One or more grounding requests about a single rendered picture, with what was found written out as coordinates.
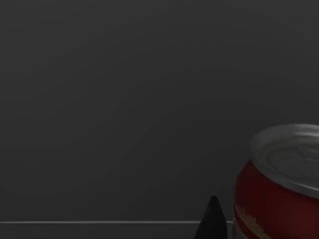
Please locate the red and white can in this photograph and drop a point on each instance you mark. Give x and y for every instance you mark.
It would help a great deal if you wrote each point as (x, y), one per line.
(279, 179)

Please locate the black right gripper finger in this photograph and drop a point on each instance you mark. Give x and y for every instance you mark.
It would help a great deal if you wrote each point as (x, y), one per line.
(213, 221)

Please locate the grey cabinet with dark inside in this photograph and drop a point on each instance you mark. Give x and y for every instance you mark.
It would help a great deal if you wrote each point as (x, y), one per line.
(112, 99)

